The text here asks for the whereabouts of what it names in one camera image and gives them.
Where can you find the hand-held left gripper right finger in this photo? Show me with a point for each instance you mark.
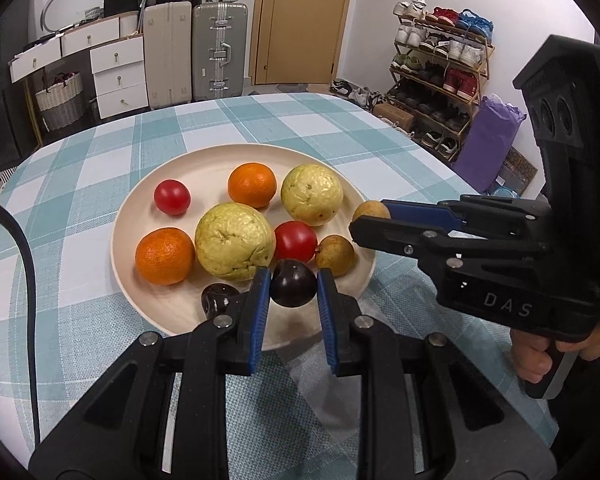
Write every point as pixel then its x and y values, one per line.
pixel 327 320

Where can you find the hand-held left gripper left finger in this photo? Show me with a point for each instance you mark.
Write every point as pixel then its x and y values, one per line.
pixel 257 320

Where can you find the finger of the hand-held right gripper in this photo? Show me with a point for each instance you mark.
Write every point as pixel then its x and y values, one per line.
pixel 390 235
pixel 420 212

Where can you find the brown longan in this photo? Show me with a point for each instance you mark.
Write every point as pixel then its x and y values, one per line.
pixel 372 210
pixel 335 255

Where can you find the dark purple plum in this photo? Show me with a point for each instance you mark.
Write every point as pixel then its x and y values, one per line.
pixel 292 282
pixel 215 297

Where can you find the yellow-green guava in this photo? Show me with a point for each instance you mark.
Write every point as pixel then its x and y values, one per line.
pixel 311 194
pixel 234 241

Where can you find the red tomato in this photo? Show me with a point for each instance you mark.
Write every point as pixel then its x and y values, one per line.
pixel 172 196
pixel 295 241

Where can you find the orange mandarin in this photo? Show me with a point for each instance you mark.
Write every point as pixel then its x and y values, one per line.
pixel 252 185
pixel 165 255

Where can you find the cream round plate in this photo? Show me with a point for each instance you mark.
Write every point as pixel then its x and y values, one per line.
pixel 145 220

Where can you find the person's right hand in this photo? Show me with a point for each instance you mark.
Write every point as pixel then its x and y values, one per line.
pixel 530 355

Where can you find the blue bowl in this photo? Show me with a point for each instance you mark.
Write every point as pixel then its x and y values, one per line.
pixel 504 191

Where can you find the purple bag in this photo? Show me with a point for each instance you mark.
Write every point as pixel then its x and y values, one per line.
pixel 487 145

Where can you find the patterned brown mat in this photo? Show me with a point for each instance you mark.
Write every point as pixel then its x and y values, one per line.
pixel 517 167

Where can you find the cardboard box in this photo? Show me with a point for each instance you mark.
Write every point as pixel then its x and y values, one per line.
pixel 394 116

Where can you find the pairs of loose sneakers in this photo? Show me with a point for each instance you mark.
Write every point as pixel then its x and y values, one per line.
pixel 357 94

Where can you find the wooden shoe rack with shoes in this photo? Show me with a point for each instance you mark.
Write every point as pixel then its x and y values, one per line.
pixel 460 82

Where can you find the wooden door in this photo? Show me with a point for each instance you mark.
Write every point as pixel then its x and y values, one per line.
pixel 300 25

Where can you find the silver suitcase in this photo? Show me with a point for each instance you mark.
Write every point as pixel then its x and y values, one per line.
pixel 220 50

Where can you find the beige suitcase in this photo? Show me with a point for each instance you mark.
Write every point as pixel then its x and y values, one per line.
pixel 167 55

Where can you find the striped floor mat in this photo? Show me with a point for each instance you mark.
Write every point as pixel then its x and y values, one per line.
pixel 5 182

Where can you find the woven laundry basket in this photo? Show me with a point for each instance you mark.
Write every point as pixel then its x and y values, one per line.
pixel 60 102

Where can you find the white drawer cabinet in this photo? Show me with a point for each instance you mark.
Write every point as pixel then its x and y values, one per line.
pixel 117 60

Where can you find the yellow stick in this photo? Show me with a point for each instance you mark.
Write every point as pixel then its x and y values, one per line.
pixel 31 110

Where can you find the small white basket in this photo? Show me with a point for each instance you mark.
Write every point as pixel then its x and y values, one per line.
pixel 93 14

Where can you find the grey oval hoop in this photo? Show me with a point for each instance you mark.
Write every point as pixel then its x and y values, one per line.
pixel 46 7

